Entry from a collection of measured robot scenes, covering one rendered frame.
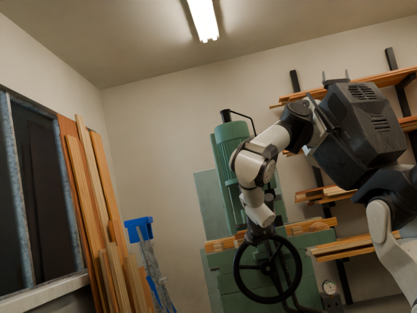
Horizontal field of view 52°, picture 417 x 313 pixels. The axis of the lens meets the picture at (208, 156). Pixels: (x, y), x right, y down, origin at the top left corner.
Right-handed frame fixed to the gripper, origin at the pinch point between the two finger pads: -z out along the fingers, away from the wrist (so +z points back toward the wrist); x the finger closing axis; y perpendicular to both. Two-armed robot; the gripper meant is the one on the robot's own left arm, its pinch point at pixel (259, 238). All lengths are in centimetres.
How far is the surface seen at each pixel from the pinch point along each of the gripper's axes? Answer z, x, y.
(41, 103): -56, -81, 200
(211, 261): -25.3, -19.4, 11.6
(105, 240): -147, -81, 125
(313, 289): -35.9, 17.3, -16.4
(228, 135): -4, 14, 59
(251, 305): -36.4, -11.2, -10.3
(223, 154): -11, 8, 55
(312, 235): -24.4, 27.1, 1.8
